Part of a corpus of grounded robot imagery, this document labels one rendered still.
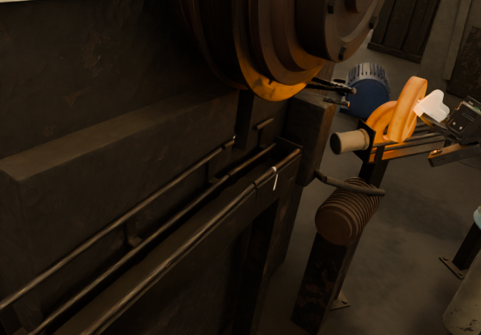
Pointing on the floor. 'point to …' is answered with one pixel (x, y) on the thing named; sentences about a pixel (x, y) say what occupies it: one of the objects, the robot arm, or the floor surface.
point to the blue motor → (366, 90)
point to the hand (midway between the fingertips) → (410, 102)
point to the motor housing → (331, 252)
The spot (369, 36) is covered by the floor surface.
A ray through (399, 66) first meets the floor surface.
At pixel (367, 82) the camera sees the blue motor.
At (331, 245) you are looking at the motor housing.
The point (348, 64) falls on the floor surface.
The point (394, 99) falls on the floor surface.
